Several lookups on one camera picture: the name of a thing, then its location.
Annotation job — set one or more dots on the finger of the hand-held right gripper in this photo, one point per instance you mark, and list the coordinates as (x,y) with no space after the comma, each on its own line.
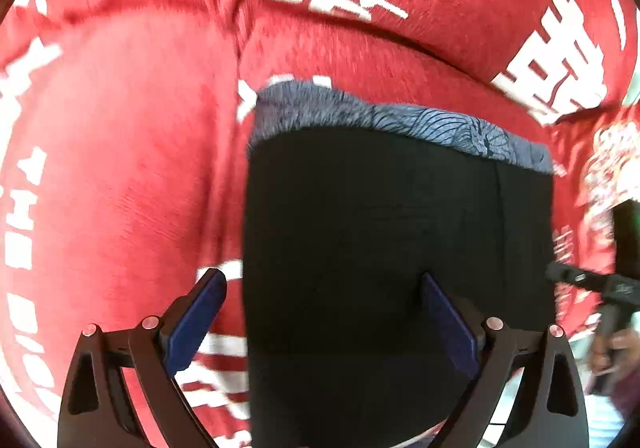
(575,275)

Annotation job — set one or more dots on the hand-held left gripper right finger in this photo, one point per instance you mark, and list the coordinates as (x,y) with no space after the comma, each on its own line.
(452,325)

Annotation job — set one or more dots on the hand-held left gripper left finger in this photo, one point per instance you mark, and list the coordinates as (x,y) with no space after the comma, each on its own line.
(192,323)

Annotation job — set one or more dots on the dark navy pants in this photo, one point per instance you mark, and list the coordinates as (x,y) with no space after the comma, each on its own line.
(400,248)

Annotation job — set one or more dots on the person's right hand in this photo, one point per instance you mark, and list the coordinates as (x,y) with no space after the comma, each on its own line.
(617,353)

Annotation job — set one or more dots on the red blanket with white characters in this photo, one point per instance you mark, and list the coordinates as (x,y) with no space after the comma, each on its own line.
(135,138)

